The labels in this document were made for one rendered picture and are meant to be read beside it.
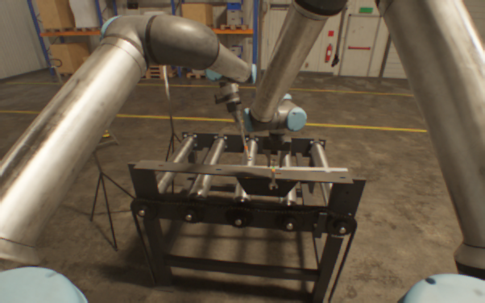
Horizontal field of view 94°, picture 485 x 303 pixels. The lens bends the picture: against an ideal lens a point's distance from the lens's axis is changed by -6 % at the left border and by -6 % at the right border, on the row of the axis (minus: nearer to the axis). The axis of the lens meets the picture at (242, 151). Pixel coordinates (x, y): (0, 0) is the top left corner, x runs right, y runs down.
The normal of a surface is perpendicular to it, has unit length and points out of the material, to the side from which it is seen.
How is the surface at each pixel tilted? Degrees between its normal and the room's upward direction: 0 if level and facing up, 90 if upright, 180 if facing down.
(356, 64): 90
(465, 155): 81
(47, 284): 5
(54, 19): 90
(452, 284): 6
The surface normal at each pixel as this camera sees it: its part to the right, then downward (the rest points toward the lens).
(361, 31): -0.11, 0.48
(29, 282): 0.09, -0.86
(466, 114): -0.71, -0.04
